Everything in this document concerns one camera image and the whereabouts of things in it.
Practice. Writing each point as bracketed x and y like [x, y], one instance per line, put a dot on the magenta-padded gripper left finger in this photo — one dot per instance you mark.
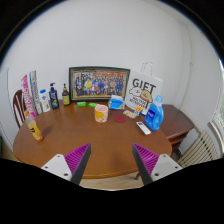
[71, 163]

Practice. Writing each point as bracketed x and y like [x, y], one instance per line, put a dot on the pink mug with yellow print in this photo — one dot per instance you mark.
[101, 114]

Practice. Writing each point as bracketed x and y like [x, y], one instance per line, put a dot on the blue tissue pack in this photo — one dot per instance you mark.
[116, 103]

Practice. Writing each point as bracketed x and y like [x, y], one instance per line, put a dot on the white panel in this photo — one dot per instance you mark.
[6, 110]

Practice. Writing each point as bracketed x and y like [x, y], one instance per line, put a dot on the orange puzzle cube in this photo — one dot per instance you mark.
[138, 111]

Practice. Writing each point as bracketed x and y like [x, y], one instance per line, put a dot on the white remote control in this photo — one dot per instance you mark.
[143, 128]

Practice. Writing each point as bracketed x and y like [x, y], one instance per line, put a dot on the dark blue pump bottle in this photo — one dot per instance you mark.
[54, 99]

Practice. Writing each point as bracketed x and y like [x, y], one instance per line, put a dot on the small snack packet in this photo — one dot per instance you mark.
[129, 114]

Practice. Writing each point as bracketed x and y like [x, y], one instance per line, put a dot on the brown wooden chair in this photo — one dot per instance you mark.
[19, 106]

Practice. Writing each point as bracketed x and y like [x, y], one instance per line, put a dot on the flat round red coaster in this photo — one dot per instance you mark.
[120, 119]

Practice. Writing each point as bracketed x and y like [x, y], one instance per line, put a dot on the white shampoo bottle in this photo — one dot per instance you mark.
[44, 101]

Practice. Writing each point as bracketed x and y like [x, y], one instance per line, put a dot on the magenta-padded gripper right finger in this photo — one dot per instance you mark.
[151, 163]

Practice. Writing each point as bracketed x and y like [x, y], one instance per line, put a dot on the blue detergent bottle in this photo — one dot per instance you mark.
[154, 116]

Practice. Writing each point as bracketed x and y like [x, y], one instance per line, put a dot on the white gift bag with dogs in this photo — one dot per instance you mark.
[143, 90]

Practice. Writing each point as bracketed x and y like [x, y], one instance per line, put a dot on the dark bottle with yellow label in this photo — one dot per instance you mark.
[66, 97]

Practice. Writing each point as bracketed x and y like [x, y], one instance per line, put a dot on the orange juice bottle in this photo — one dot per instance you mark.
[35, 131]

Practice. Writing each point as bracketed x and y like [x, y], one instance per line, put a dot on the framed group photo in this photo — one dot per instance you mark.
[99, 84]

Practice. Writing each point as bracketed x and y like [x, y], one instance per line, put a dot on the white radiator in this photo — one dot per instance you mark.
[200, 150]

